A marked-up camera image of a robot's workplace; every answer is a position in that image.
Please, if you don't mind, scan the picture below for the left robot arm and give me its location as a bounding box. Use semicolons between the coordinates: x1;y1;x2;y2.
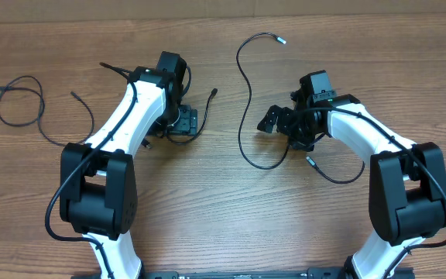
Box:
55;51;197;278

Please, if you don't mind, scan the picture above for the black cable bundle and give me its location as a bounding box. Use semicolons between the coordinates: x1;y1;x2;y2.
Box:
147;88;218;146

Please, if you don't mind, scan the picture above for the black USB-A cable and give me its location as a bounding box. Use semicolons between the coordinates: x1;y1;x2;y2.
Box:
305;155;366;185

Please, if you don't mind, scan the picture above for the black cable silver plug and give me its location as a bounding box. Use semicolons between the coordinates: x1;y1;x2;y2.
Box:
235;32;290;171

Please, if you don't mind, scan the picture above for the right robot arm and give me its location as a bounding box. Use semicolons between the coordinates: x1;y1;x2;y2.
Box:
257;71;446;278

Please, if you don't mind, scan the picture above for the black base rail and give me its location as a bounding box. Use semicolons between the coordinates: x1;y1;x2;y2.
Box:
71;266;416;279

